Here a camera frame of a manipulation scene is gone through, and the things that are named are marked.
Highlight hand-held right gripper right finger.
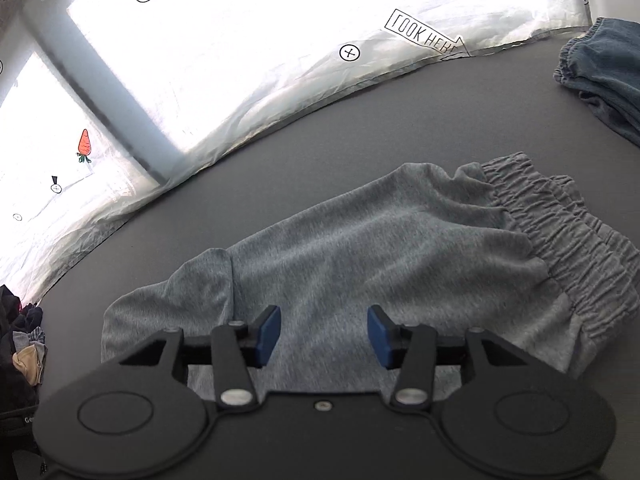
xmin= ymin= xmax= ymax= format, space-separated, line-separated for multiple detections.
xmin=367 ymin=305 xmax=531 ymax=408

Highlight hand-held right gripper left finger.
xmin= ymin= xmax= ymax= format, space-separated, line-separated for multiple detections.
xmin=117 ymin=305 xmax=282 ymax=408

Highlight grey shirt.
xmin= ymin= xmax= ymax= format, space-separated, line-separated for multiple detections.
xmin=100 ymin=155 xmax=640 ymax=396

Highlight small black cloth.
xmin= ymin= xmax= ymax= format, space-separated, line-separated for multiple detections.
xmin=20 ymin=305 xmax=45 ymax=333

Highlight beige garment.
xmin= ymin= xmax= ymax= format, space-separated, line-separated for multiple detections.
xmin=12 ymin=350 xmax=46 ymax=386

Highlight small grey cloth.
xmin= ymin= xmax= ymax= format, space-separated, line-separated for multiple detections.
xmin=12 ymin=330 xmax=46 ymax=356

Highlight black ribbed sweater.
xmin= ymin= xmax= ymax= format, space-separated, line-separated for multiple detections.
xmin=0 ymin=285 xmax=41 ymax=441

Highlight white printed curtain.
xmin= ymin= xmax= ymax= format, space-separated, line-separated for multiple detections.
xmin=0 ymin=0 xmax=593 ymax=301

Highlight folded blue jeans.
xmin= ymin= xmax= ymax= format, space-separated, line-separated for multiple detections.
xmin=552 ymin=16 xmax=640 ymax=148

